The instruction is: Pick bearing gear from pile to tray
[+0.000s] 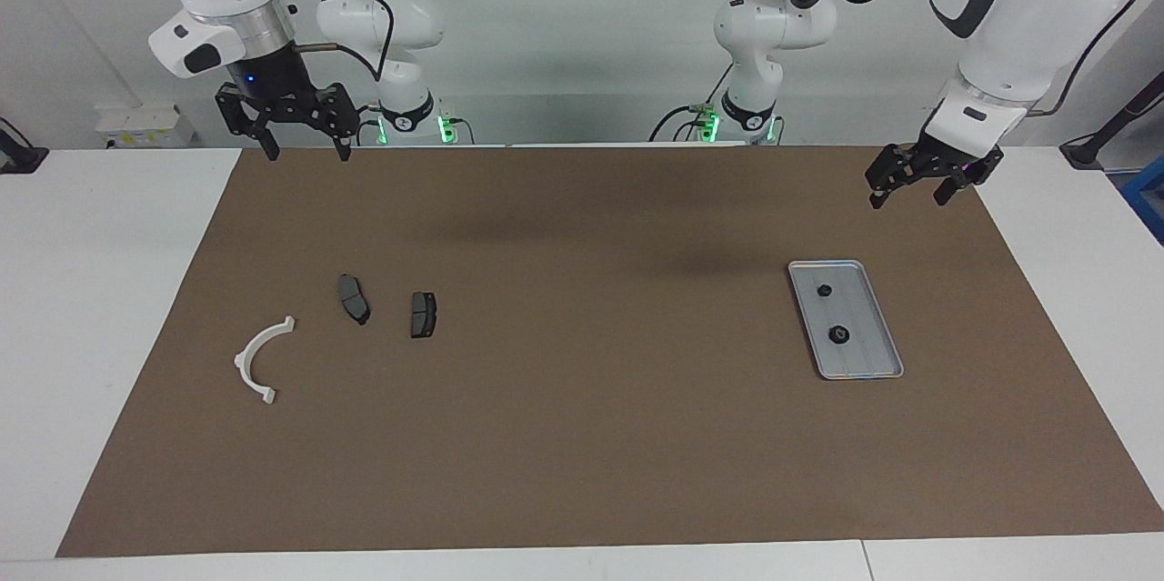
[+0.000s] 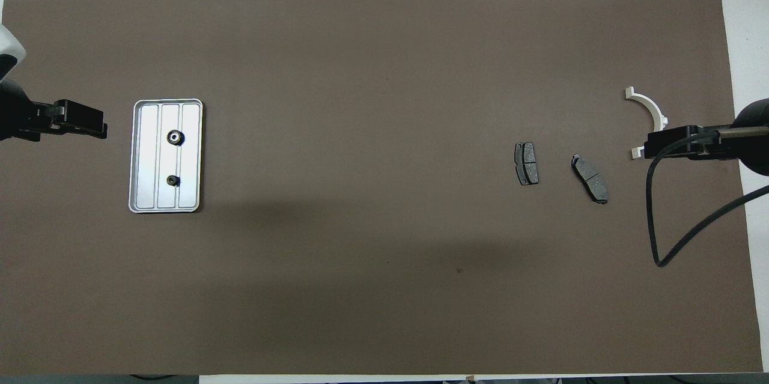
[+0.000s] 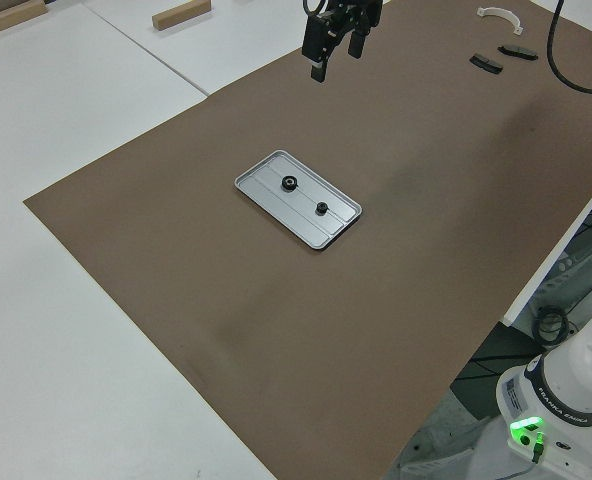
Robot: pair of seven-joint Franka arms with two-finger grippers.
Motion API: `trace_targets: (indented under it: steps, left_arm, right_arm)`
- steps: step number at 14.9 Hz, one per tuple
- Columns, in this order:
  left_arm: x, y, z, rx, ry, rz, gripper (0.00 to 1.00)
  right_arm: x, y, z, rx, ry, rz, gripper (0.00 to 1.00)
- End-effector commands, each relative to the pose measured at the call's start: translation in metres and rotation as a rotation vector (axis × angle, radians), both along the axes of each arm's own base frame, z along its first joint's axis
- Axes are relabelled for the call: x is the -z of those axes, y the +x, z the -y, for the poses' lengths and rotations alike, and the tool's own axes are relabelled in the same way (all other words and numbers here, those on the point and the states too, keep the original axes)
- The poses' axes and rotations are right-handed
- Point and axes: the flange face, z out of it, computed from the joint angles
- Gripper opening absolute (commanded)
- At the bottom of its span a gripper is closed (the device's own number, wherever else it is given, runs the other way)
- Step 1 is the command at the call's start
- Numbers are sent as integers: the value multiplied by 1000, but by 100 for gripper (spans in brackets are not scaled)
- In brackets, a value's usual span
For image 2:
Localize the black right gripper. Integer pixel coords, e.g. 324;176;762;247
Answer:
646;99;769;177

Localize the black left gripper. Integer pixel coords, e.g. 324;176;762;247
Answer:
0;79;109;141

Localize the silver metal tray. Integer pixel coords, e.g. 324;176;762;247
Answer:
128;99;204;214

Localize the grey curved brake pad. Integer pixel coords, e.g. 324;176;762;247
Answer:
571;154;609;205

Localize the dark rectangular brake pad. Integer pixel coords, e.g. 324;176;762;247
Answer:
514;142;540;186

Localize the brown table mat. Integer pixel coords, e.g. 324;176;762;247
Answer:
0;0;764;376

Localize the white semicircular plastic bracket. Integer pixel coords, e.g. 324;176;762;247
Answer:
625;87;669;160

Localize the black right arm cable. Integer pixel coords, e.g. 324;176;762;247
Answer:
646;129;769;267

